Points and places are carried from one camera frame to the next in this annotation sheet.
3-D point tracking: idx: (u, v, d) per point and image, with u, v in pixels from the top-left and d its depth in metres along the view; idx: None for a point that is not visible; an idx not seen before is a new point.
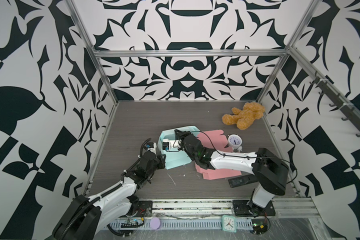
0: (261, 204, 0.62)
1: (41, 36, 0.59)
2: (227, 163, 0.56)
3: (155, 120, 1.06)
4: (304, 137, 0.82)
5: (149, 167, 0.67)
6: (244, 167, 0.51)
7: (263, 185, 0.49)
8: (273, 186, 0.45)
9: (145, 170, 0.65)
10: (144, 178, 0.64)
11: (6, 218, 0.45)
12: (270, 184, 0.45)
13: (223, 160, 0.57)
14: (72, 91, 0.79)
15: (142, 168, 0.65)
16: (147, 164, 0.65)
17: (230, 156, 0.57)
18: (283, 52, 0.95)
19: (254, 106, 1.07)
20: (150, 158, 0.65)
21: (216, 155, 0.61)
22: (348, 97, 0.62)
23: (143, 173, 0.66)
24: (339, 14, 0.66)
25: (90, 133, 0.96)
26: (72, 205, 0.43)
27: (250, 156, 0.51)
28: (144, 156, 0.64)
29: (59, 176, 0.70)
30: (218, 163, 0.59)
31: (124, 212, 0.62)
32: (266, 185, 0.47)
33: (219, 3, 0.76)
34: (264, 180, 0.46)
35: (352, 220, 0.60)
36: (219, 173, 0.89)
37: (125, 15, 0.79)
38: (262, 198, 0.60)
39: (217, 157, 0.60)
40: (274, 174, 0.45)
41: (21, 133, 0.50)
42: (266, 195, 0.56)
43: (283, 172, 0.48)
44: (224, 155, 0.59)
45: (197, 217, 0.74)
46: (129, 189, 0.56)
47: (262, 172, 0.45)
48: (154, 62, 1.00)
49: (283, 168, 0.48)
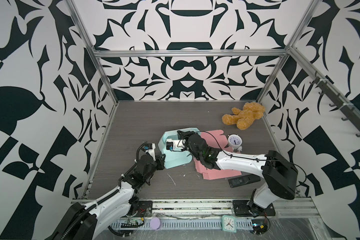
0: (262, 204, 0.62)
1: (41, 36, 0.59)
2: (234, 164, 0.55)
3: (155, 120, 1.06)
4: (304, 137, 0.82)
5: (147, 171, 0.66)
6: (253, 169, 0.50)
7: (272, 189, 0.47)
8: (282, 190, 0.45)
9: (143, 174, 0.64)
10: (142, 182, 0.64)
11: (6, 218, 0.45)
12: (280, 187, 0.44)
13: (230, 160, 0.56)
14: (72, 91, 0.79)
15: (140, 172, 0.65)
16: (144, 169, 0.64)
17: (237, 157, 0.55)
18: (283, 52, 0.95)
19: (254, 106, 1.07)
20: (147, 162, 0.64)
21: (222, 156, 0.59)
22: (348, 97, 0.62)
23: (142, 177, 0.65)
24: (339, 14, 0.66)
25: (90, 133, 0.96)
26: (68, 212, 0.43)
27: (259, 158, 0.50)
28: (141, 160, 0.64)
29: (59, 176, 0.70)
30: (224, 163, 0.58)
31: (125, 213, 0.62)
32: (274, 188, 0.46)
33: (219, 3, 0.76)
34: (273, 184, 0.45)
35: (352, 220, 0.60)
36: (219, 173, 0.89)
37: (125, 15, 0.79)
38: (264, 199, 0.59)
39: (224, 157, 0.58)
40: (284, 178, 0.44)
41: (21, 133, 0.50)
42: (269, 196, 0.55)
43: (293, 176, 0.47)
44: (231, 156, 0.57)
45: (197, 217, 0.74)
46: (127, 194, 0.57)
47: (272, 175, 0.44)
48: (154, 63, 1.01)
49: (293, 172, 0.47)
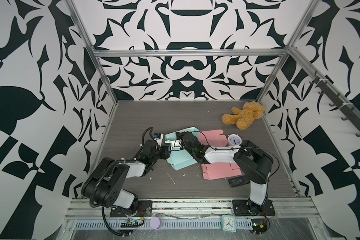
0: (258, 201, 0.63)
1: (41, 36, 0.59)
2: (219, 156, 0.61)
3: (155, 121, 1.05)
4: (304, 137, 0.82)
5: (153, 153, 0.73)
6: (230, 157, 0.56)
7: (247, 176, 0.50)
8: (253, 175, 0.50)
9: (149, 155, 0.71)
10: (148, 164, 0.69)
11: (5, 221, 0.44)
12: (250, 172, 0.50)
13: (215, 153, 0.64)
14: (72, 91, 0.79)
15: (146, 153, 0.72)
16: (151, 150, 0.71)
17: (220, 149, 0.63)
18: (283, 52, 0.95)
19: (254, 106, 1.07)
20: (151, 146, 0.70)
21: (208, 150, 0.69)
22: (348, 97, 0.62)
23: (148, 159, 0.72)
24: (339, 14, 0.66)
25: (90, 133, 0.96)
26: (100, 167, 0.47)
27: (235, 147, 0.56)
28: (147, 143, 0.71)
29: (59, 176, 0.70)
30: (211, 157, 0.65)
31: (125, 207, 0.61)
32: (246, 174, 0.52)
33: (219, 3, 0.76)
34: (243, 169, 0.51)
35: (352, 221, 0.60)
36: (219, 174, 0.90)
37: (125, 15, 0.79)
38: (258, 195, 0.61)
39: (210, 151, 0.67)
40: (253, 162, 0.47)
41: (21, 133, 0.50)
42: (259, 189, 0.57)
43: (265, 161, 0.51)
44: (216, 149, 0.65)
45: (197, 217, 0.74)
46: (140, 166, 0.62)
47: (242, 159, 0.50)
48: (154, 63, 1.01)
49: (265, 158, 0.52)
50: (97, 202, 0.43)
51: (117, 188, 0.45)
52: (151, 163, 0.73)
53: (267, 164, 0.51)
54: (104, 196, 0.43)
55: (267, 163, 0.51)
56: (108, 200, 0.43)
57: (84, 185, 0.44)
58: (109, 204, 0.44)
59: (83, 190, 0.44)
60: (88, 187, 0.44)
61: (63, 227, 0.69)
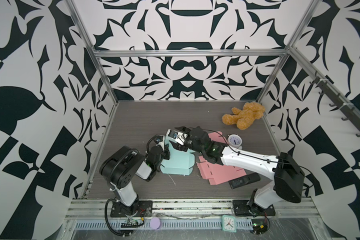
0: (262, 204, 0.63)
1: (41, 36, 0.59)
2: (243, 162, 0.52)
3: (155, 120, 1.06)
4: (304, 137, 0.82)
5: (157, 160, 0.74)
6: (262, 170, 0.48)
7: (278, 190, 0.46)
8: (290, 194, 0.44)
9: (154, 162, 0.72)
10: (153, 170, 0.71)
11: (4, 221, 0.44)
12: (288, 191, 0.44)
13: (238, 158, 0.53)
14: (72, 91, 0.79)
15: (151, 161, 0.73)
16: (156, 159, 0.73)
17: (245, 155, 0.52)
18: (283, 52, 0.95)
19: (254, 106, 1.07)
20: (157, 153, 0.71)
21: (230, 152, 0.55)
22: (348, 97, 0.62)
23: (152, 165, 0.74)
24: (339, 14, 0.65)
25: (90, 133, 0.96)
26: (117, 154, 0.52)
27: (271, 159, 0.47)
28: (152, 151, 0.72)
29: (59, 176, 0.70)
30: (230, 160, 0.55)
31: (127, 205, 0.62)
32: (282, 191, 0.46)
33: (219, 3, 0.76)
34: (282, 187, 0.44)
35: (352, 221, 0.60)
36: (221, 178, 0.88)
37: (125, 15, 0.79)
38: (266, 201, 0.60)
39: (231, 154, 0.55)
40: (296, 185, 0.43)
41: (21, 133, 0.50)
42: (272, 197, 0.55)
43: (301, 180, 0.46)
44: (238, 153, 0.53)
45: (197, 217, 0.74)
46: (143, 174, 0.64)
47: (284, 178, 0.42)
48: (154, 63, 1.01)
49: (299, 175, 0.47)
50: (113, 181, 0.47)
51: (131, 171, 0.49)
52: (154, 170, 0.72)
53: (300, 182, 0.45)
54: (119, 177, 0.46)
55: (301, 181, 0.46)
56: (122, 180, 0.46)
57: (101, 166, 0.48)
58: (123, 184, 0.47)
59: (101, 170, 0.48)
60: (105, 167, 0.48)
61: (63, 227, 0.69)
